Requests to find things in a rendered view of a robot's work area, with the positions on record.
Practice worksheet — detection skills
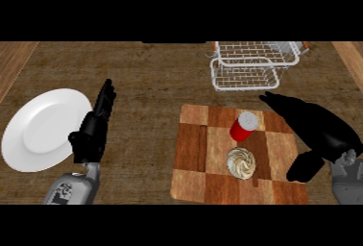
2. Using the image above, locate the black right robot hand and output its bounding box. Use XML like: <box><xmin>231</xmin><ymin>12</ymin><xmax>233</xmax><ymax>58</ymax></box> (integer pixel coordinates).
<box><xmin>258</xmin><ymin>91</ymin><xmax>363</xmax><ymax>184</ymax></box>

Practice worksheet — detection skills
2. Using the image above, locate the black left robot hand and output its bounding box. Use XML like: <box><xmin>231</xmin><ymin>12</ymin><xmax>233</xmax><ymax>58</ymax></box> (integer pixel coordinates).
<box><xmin>66</xmin><ymin>78</ymin><xmax>118</xmax><ymax>164</ymax></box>

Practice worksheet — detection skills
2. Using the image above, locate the red can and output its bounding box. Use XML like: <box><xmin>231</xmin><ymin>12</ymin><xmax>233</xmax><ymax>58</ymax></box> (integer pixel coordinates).
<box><xmin>230</xmin><ymin>111</ymin><xmax>261</xmax><ymax>143</ymax></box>

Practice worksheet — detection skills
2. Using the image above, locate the checkered wooden cutting board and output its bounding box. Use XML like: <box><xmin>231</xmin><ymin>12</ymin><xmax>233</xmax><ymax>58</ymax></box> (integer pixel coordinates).
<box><xmin>168</xmin><ymin>103</ymin><xmax>309</xmax><ymax>206</ymax></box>

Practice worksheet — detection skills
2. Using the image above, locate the white round plate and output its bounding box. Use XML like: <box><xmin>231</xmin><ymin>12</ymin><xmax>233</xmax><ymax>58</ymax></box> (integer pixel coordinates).
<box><xmin>0</xmin><ymin>87</ymin><xmax>93</xmax><ymax>173</ymax></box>

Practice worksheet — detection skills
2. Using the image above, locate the cream swirl cupcake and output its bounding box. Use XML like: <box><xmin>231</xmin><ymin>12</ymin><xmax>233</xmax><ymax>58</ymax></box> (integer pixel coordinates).
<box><xmin>225</xmin><ymin>146</ymin><xmax>258</xmax><ymax>181</ymax></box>

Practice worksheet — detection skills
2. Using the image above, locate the white wire tiered basket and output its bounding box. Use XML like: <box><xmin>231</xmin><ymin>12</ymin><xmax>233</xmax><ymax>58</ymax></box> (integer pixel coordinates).
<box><xmin>208</xmin><ymin>41</ymin><xmax>309</xmax><ymax>92</ymax></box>

